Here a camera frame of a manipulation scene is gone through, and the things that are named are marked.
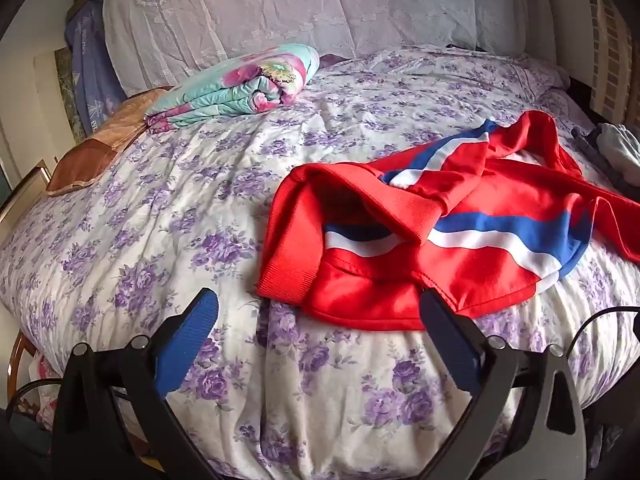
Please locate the purple floral bed sheet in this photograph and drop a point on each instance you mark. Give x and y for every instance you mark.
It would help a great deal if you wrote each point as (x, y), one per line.
(175, 210)

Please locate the folded teal floral blanket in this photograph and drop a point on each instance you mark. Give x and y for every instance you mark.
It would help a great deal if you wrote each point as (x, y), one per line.
(240, 80)

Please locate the blue patterned cloth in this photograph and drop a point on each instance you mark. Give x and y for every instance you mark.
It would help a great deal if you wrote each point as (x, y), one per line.
(90, 70)

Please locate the white embroidered headboard cover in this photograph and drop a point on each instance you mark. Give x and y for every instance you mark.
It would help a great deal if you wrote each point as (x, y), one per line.
(300, 5)

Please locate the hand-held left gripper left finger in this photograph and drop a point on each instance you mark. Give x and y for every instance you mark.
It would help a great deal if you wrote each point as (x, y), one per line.
(185, 340)

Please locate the beige checked cushion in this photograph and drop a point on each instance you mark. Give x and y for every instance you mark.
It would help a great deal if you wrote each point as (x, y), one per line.
(612, 60)

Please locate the dark object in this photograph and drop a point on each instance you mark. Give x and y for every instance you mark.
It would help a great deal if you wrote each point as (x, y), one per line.
(587, 147)

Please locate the grey cloth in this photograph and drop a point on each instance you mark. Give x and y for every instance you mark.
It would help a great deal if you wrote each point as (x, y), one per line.
(622, 150)

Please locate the brown satin pillow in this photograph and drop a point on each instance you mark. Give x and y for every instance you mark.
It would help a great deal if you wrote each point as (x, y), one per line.
(95, 150)

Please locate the red pants with striped band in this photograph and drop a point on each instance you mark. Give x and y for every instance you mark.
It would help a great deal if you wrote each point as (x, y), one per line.
(475, 200)

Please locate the wooden chair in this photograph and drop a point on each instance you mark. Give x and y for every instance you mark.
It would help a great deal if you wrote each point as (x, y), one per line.
(17, 360)

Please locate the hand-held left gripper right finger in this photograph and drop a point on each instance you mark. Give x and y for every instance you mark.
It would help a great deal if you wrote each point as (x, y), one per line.
(450, 340)

